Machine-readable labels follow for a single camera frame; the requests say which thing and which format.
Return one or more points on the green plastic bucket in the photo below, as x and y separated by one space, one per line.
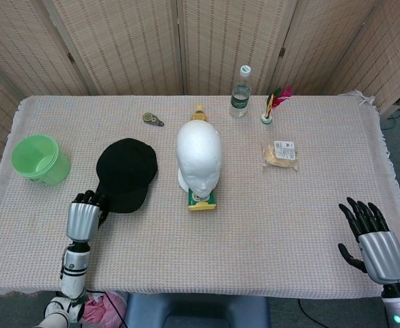
40 160

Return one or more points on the green correction tape dispenser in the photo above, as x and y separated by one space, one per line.
150 118

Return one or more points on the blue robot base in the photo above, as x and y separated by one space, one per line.
199 311

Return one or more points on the white foam mannequin head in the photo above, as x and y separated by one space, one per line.
198 153

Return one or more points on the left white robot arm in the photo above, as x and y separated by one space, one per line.
73 273

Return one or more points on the woven folding screen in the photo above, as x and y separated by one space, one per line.
124 44

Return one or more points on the black baseball cap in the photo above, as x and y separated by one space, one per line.
128 171

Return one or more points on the packaged bread snack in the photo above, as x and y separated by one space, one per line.
281 153

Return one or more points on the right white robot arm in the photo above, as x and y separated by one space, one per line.
399 305

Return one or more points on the colourful feather shuttlecock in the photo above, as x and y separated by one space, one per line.
269 106

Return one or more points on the pink plastic bag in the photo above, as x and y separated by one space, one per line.
100 307

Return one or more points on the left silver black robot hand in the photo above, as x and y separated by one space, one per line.
81 220

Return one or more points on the clear plastic water bottle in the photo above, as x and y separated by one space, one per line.
239 99

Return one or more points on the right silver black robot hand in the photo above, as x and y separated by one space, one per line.
382 256

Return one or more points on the beige woven tablecloth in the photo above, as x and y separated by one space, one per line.
254 222

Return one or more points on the yellow capped bottle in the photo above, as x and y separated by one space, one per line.
199 114

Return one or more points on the yellow green drink carton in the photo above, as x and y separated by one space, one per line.
203 205

